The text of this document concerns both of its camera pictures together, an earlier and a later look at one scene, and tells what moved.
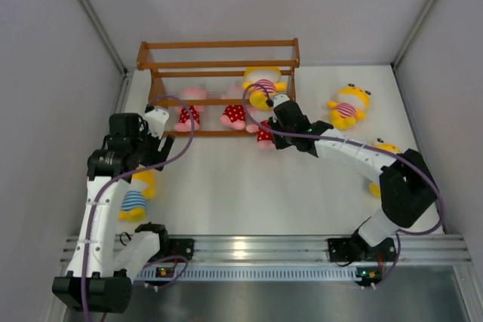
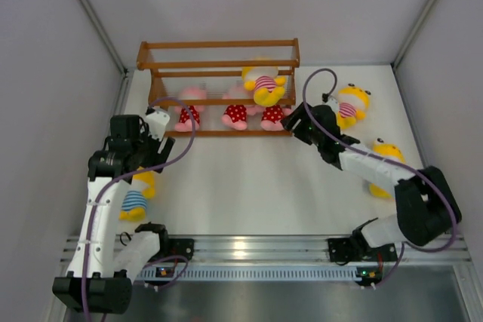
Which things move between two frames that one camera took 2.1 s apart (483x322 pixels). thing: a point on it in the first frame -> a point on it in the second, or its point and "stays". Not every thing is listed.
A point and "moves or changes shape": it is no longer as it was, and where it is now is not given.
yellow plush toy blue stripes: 374,188 stays
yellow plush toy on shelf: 263,81 stays
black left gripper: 155,141 stays
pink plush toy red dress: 263,133 moves or changes shape
